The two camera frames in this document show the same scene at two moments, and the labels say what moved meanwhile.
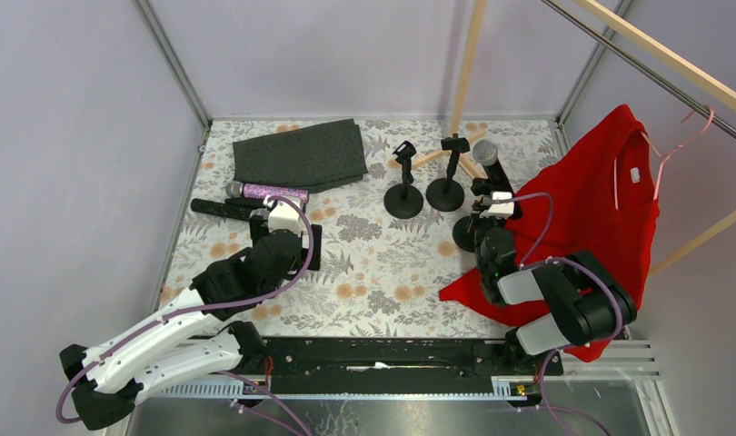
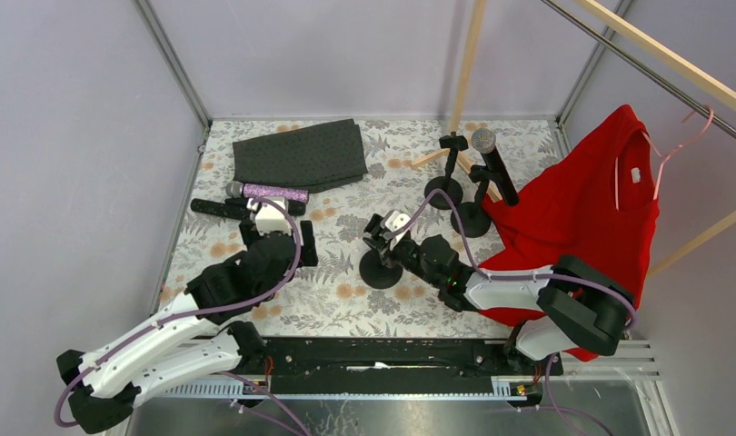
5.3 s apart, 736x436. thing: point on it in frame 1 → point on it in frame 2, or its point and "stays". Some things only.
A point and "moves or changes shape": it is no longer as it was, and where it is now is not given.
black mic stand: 447,194 stays
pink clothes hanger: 661,158 stays
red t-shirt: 599,197 stays
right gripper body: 485,204 → 374,234
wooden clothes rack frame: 729,91 stays
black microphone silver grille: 485,153 moves or changes shape
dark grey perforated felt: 315,158 stays
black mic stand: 404,201 → 376,273
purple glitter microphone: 237,189 stays
